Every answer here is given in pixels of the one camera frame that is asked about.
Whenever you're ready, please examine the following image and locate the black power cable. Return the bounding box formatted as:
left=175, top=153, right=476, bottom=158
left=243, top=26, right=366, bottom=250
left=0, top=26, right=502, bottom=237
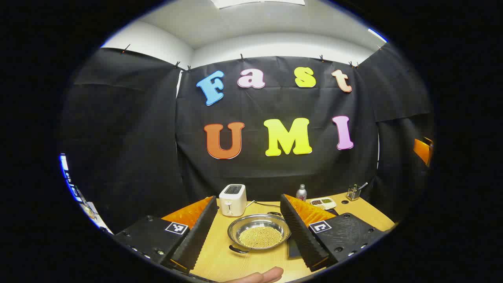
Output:
left=245, top=200, right=281, bottom=208

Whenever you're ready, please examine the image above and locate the white toaster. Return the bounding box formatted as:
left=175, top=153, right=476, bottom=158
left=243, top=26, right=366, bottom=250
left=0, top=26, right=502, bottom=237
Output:
left=218, top=184, right=247, bottom=217

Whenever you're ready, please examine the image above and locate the black induction cooktop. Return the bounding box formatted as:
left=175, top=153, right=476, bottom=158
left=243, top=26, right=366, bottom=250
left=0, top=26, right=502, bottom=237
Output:
left=288, top=208, right=339, bottom=259

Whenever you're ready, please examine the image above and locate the steel pot with black handles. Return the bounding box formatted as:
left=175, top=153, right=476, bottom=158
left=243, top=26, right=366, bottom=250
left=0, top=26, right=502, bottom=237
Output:
left=227, top=212, right=292, bottom=254

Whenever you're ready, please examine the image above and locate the pile of soybeans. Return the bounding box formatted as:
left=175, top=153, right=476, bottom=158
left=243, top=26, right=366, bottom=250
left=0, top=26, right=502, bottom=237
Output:
left=239, top=226, right=284, bottom=249

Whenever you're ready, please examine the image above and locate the white divided dish with grains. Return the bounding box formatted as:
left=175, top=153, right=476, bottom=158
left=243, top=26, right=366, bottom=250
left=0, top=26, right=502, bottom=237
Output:
left=310, top=197, right=337, bottom=210

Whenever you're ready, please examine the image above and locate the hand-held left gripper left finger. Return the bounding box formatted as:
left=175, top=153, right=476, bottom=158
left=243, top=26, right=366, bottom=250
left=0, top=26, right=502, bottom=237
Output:
left=113, top=196, right=219, bottom=274

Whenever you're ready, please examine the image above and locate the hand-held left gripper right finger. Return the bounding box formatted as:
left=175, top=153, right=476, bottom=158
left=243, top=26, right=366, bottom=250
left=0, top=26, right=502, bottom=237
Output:
left=280, top=193, right=387, bottom=272

